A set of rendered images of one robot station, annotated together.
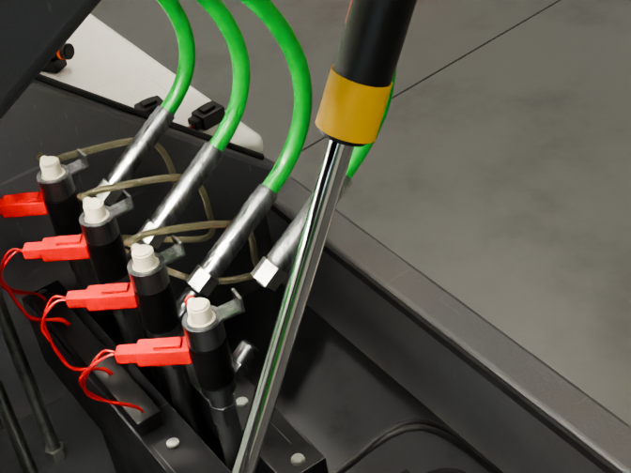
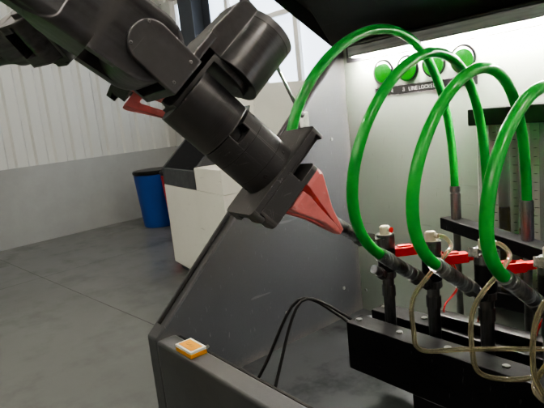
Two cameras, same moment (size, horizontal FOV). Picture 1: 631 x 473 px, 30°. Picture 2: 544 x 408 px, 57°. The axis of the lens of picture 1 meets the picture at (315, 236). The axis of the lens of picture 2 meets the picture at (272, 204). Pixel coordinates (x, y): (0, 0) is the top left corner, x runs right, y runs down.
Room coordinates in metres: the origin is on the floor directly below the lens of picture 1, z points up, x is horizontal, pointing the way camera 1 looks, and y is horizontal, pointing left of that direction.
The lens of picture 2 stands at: (1.33, -0.19, 1.32)
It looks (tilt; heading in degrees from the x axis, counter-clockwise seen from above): 10 degrees down; 171
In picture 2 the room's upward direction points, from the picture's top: 6 degrees counter-clockwise
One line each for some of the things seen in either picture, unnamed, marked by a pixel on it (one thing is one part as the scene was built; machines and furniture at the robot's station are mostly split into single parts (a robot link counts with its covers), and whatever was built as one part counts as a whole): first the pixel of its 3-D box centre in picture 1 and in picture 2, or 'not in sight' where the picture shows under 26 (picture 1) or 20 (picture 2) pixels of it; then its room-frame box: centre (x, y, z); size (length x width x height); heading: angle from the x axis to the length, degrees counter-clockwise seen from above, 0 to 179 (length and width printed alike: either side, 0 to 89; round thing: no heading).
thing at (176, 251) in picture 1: (161, 254); not in sight; (0.68, 0.11, 1.12); 0.03 x 0.02 x 0.01; 120
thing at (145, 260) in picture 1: (145, 264); (431, 241); (0.68, 0.13, 1.12); 0.02 x 0.02 x 0.03
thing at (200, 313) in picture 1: (200, 317); (385, 235); (0.61, 0.09, 1.12); 0.02 x 0.02 x 0.03
